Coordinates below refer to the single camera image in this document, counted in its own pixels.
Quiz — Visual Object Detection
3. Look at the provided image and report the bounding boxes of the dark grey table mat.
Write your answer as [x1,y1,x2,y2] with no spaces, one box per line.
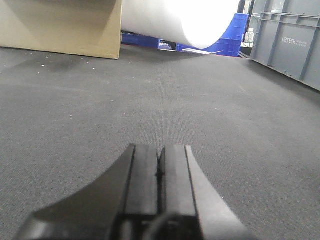
[0,45,320,240]

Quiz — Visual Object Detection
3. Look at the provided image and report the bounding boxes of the grey plastic crate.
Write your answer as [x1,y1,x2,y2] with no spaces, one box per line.
[250,0,320,90]

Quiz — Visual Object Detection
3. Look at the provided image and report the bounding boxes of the cardboard box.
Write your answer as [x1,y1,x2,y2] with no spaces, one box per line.
[0,0,122,60]

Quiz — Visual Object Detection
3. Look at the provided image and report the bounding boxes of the blue plastic bin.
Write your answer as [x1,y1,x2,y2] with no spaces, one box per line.
[121,13,249,57]

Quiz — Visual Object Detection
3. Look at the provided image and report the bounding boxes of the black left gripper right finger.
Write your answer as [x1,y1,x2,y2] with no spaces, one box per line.
[149,145,256,240]

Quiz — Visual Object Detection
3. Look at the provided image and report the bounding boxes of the white paper roll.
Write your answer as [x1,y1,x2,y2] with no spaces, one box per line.
[121,0,239,49]

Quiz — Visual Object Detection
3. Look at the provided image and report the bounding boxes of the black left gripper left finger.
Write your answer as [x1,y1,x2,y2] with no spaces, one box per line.
[15,144,158,240]

